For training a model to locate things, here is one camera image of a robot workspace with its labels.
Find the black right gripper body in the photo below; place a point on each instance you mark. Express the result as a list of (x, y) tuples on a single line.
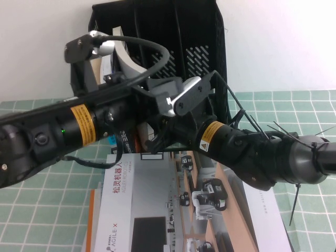
[(181, 131)]

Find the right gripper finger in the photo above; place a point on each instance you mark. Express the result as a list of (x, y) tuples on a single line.
[(157, 144)]

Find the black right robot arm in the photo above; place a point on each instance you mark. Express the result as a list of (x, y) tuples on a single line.
[(249, 157)]

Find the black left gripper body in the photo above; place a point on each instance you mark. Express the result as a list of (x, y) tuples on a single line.
[(126, 110)]

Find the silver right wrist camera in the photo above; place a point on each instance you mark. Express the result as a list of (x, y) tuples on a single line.
[(191, 94)]

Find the blue spine paperback book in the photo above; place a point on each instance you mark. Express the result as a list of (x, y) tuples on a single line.
[(98, 67)]

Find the orange edged book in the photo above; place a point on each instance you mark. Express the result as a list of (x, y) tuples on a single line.
[(90, 223)]

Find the black plastic book holder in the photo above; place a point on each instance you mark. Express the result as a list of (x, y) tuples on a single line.
[(183, 26)]

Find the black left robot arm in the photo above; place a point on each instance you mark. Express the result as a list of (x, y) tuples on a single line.
[(39, 136)]

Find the green checkered tablecloth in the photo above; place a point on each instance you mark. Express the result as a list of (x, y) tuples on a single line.
[(315, 223)]

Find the long hanging black zip tie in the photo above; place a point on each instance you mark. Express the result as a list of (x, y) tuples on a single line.
[(295, 204)]

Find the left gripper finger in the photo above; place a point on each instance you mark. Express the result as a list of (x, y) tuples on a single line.
[(164, 86), (162, 103)]

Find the large white AgileX brochure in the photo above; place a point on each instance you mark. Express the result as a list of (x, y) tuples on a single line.
[(147, 189)]

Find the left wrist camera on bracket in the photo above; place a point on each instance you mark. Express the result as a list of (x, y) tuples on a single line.
[(78, 47)]

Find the black spine robotics book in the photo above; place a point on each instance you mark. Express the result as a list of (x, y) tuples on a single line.
[(106, 65)]

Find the grey book under brochure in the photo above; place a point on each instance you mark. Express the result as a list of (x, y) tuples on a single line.
[(99, 195)]

